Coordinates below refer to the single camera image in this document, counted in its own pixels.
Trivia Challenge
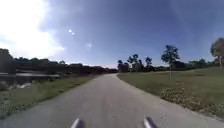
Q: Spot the group of trees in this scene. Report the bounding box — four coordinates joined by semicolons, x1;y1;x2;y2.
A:
116;53;224;73

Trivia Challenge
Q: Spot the grey paved path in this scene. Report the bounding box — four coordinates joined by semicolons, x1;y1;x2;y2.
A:
0;73;224;128

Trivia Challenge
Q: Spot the slender tree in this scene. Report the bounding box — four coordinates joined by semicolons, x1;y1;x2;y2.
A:
161;44;181;81

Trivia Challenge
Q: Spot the distant row of trees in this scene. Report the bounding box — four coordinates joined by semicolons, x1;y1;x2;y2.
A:
0;48;118;76

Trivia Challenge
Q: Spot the robot's own part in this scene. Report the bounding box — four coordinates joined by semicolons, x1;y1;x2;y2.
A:
143;116;158;128
70;117;85;128

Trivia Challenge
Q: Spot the grass field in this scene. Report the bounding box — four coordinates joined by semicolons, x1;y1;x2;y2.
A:
117;66;224;121

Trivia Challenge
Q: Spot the grass verge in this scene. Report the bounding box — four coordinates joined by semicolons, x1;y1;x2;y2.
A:
0;74;101;120

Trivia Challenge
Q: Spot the pond water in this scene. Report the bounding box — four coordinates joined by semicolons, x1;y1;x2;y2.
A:
0;72;63;90

